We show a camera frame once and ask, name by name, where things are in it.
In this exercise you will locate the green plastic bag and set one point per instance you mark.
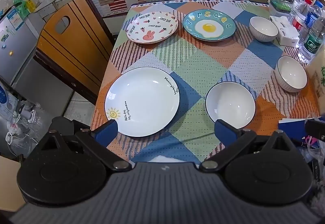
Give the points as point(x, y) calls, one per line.
point(20, 7)

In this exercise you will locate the green label water bottle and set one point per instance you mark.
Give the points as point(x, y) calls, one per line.
point(312, 43)

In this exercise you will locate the blue label water bottle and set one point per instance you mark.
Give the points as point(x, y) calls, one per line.
point(313, 18)

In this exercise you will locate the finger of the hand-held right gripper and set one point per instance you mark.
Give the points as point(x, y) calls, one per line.
point(316, 130)

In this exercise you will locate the large white bowl dark rim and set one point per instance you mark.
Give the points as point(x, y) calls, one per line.
point(228, 104)

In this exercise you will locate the blue fried egg print plate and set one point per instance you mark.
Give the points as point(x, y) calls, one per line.
point(209, 27)

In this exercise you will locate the white tissue pack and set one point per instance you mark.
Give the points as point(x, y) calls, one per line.
point(284, 31)

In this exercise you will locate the white ribbed bowl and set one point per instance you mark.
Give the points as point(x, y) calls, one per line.
point(264, 27)
point(290, 71)

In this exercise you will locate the green plastic basket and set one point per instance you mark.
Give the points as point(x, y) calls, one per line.
point(280, 2)

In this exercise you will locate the wooden chair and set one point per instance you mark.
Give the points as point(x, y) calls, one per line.
point(76, 43)

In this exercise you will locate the white plate with sun print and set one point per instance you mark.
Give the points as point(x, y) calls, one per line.
point(142, 102)

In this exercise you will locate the beige cardboard box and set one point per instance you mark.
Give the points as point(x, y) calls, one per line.
point(10, 183)

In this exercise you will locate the blue white carton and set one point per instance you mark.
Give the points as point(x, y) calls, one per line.
point(3, 97)

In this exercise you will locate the red cap water bottle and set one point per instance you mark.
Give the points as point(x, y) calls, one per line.
point(301, 23)

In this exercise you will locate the blue plastic bag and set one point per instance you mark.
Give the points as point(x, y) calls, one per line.
point(292, 128)

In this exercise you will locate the clear bottle white cap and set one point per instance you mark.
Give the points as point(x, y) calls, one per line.
point(298, 2)

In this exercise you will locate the silver refrigerator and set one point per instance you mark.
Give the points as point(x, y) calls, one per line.
point(17, 61)

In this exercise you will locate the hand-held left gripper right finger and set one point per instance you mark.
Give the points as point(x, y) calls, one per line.
point(226, 131)

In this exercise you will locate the pale yellow rice bag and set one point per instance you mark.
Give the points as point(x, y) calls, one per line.
point(317, 81)

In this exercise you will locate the yellow bottle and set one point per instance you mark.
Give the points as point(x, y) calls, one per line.
point(31, 0)

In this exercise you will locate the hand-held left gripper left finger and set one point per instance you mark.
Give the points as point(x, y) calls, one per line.
point(106, 131)

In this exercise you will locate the pink rabbit print plate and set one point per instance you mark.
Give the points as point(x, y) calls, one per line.
point(152, 26)

